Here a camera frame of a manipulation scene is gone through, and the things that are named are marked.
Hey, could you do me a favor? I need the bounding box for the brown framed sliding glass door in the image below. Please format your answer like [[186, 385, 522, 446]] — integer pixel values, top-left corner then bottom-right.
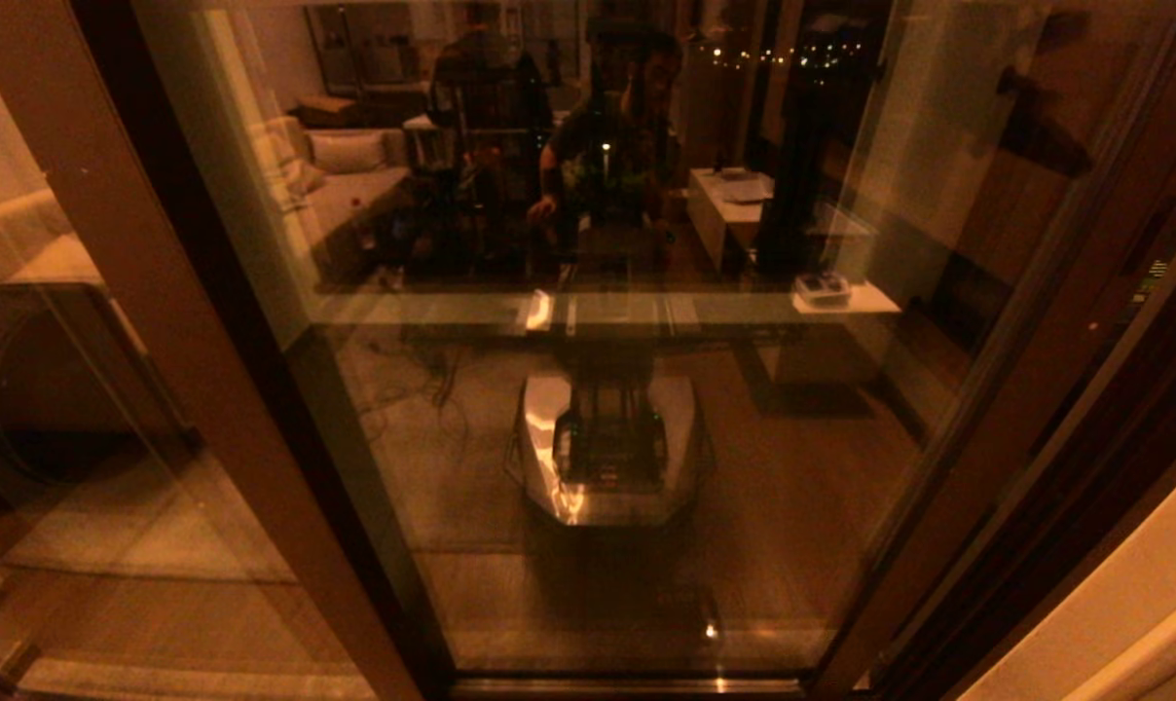
[[0, 0, 1176, 701]]

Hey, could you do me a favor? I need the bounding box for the recessed door handle plate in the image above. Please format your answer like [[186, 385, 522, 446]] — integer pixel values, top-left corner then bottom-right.
[[1080, 131, 1176, 340]]

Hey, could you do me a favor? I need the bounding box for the metal floor door track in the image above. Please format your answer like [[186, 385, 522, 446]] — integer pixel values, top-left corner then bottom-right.
[[447, 672, 842, 701]]

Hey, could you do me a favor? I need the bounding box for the brown framed fixed glass panel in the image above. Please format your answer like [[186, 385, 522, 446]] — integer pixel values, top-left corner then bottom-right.
[[0, 0, 453, 701]]

